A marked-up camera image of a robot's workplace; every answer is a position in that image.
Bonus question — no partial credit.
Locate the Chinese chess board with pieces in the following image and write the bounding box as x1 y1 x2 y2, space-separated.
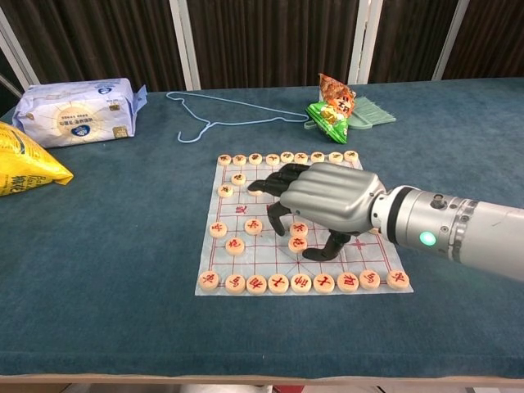
192 157 414 298

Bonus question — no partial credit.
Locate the dark brown partition panel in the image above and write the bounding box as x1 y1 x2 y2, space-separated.
0 0 193 92
359 0 455 85
445 0 524 81
192 0 361 90

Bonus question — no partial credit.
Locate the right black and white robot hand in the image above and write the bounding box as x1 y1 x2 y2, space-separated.
246 162 386 262

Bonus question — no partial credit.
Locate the green and orange snack bag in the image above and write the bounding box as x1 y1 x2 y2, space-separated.
305 72 357 144

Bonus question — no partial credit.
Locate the yellow snack bag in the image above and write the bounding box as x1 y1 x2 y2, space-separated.
0 121 75 197

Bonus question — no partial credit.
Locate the green hand brush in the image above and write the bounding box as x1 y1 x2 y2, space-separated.
346 97 397 131

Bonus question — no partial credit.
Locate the dark blue felt table cloth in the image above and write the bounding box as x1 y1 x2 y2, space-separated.
0 79 524 377

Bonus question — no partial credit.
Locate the pale blue tissue pack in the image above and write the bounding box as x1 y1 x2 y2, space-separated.
11 78 147 149

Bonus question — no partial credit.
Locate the light blue wire hanger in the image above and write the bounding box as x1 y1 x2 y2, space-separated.
165 91 310 144

